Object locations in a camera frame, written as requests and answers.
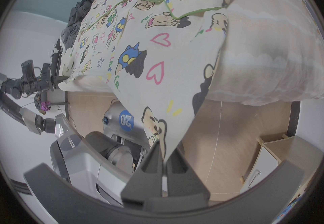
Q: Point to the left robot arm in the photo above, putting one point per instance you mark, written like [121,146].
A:
[15,89]

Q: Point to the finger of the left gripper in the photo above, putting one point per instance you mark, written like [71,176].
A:
[58,80]

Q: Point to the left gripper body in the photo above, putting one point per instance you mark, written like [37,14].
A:
[45,83]

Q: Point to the black garment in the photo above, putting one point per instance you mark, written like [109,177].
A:
[81,10]

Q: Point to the dark grey garment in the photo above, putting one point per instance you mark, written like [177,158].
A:
[69,37]

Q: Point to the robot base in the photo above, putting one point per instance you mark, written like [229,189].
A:
[83,167]

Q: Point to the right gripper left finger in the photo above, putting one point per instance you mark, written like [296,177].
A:
[149,180]

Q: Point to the small purple object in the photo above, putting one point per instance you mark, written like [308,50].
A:
[46,106]

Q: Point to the white wooden bedside table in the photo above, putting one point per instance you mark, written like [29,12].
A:
[265,164]

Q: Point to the white printed pyjama top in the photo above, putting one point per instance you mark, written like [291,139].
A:
[151,53]

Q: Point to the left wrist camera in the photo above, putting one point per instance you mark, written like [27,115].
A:
[45,69]

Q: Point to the bed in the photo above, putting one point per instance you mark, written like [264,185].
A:
[265,53]

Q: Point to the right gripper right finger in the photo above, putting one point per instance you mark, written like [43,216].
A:
[184,182]

